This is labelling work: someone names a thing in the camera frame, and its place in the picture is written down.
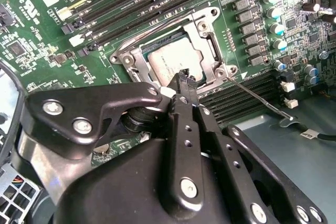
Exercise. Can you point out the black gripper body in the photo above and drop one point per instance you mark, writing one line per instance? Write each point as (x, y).
(126, 187)

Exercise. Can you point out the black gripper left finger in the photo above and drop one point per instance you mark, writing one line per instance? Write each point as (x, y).
(65, 116)

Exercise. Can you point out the silver CPU chip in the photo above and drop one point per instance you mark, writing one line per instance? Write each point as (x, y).
(168, 56)

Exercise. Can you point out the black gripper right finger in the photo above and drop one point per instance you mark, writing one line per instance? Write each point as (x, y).
(236, 171)

